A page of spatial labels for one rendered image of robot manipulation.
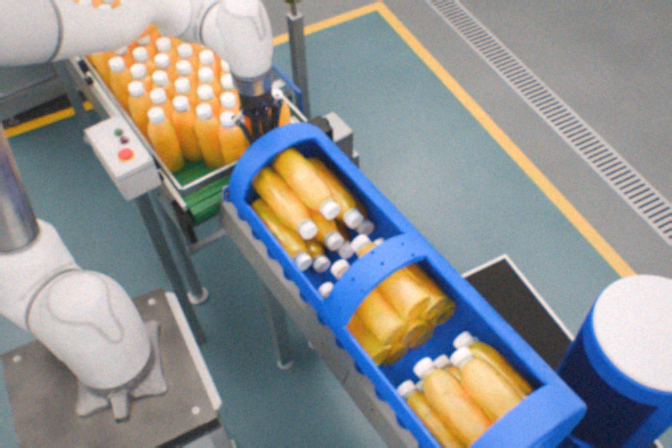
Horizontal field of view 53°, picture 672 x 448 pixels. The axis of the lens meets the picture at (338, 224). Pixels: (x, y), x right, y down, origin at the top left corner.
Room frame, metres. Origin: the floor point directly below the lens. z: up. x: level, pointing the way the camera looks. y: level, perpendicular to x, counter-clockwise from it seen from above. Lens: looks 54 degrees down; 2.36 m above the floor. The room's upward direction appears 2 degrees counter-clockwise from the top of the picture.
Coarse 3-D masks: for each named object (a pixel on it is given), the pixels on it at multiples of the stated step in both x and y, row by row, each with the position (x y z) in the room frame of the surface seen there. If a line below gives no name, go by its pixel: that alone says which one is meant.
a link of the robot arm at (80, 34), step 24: (144, 0) 1.08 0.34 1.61; (168, 0) 1.15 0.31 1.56; (192, 0) 1.17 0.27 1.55; (216, 0) 1.18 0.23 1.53; (72, 24) 0.82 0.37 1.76; (96, 24) 0.85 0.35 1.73; (120, 24) 0.90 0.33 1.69; (144, 24) 0.98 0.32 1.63; (168, 24) 1.13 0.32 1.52; (192, 24) 1.14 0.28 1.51; (72, 48) 0.80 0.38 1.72; (96, 48) 0.84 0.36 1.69; (120, 48) 0.89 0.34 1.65
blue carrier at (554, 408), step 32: (288, 128) 1.11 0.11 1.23; (256, 160) 1.03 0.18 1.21; (256, 192) 1.06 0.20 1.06; (352, 192) 1.07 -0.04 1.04; (256, 224) 0.92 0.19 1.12; (384, 224) 0.96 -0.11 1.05; (288, 256) 0.83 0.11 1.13; (352, 256) 0.93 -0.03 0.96; (384, 256) 0.75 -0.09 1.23; (416, 256) 0.75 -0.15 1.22; (352, 288) 0.69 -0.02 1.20; (448, 288) 0.77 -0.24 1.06; (448, 320) 0.72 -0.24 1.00; (480, 320) 0.69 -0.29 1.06; (352, 352) 0.61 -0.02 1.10; (416, 352) 0.67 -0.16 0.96; (448, 352) 0.66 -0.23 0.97; (512, 352) 0.61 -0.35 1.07; (384, 384) 0.52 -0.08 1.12; (416, 384) 0.59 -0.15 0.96; (544, 384) 0.48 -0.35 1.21; (416, 416) 0.46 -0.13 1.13; (512, 416) 0.41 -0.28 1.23; (544, 416) 0.41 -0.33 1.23; (576, 416) 0.43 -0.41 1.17
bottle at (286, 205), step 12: (264, 168) 1.07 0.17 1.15; (264, 180) 1.03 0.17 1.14; (276, 180) 1.03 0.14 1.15; (264, 192) 1.01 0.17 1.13; (276, 192) 0.99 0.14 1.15; (288, 192) 0.99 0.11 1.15; (276, 204) 0.97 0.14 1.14; (288, 204) 0.96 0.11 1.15; (300, 204) 0.96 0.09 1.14; (288, 216) 0.93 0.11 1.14; (300, 216) 0.93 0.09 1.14
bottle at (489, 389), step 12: (468, 360) 0.54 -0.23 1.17; (480, 360) 0.54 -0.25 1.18; (468, 372) 0.52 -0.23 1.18; (480, 372) 0.51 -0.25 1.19; (492, 372) 0.51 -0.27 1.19; (468, 384) 0.50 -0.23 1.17; (480, 384) 0.49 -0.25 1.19; (492, 384) 0.49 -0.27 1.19; (504, 384) 0.49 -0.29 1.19; (480, 396) 0.47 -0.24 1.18; (492, 396) 0.47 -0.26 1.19; (504, 396) 0.46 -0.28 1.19; (516, 396) 0.47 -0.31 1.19; (480, 408) 0.46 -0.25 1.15; (492, 408) 0.45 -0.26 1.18; (504, 408) 0.44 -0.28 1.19; (492, 420) 0.43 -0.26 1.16
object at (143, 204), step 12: (144, 204) 1.19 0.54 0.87; (144, 216) 1.19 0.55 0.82; (144, 228) 1.21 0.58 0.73; (156, 228) 1.20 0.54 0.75; (156, 240) 1.19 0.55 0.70; (156, 252) 1.19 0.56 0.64; (168, 252) 1.20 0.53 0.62; (168, 264) 1.19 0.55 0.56; (168, 276) 1.19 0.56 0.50; (180, 288) 1.20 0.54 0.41; (180, 300) 1.19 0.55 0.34; (192, 312) 1.20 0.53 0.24; (192, 324) 1.19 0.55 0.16; (204, 336) 1.21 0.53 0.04
